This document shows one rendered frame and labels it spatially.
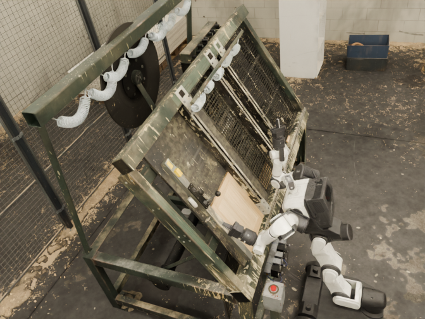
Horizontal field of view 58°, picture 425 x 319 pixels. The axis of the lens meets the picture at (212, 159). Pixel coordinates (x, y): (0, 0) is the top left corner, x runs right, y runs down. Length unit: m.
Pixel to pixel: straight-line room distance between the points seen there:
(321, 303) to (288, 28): 4.09
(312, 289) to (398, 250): 1.00
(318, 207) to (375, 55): 4.37
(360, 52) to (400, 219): 3.09
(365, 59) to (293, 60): 1.11
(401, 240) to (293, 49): 3.40
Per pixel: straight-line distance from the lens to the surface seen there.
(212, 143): 2.65
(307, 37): 6.15
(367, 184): 4.58
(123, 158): 2.06
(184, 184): 2.39
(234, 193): 2.78
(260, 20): 7.81
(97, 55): 2.67
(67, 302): 4.13
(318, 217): 2.55
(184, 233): 2.31
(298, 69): 6.41
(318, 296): 3.44
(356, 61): 6.60
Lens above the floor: 3.18
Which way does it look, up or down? 40 degrees down
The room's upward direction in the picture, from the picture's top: 10 degrees counter-clockwise
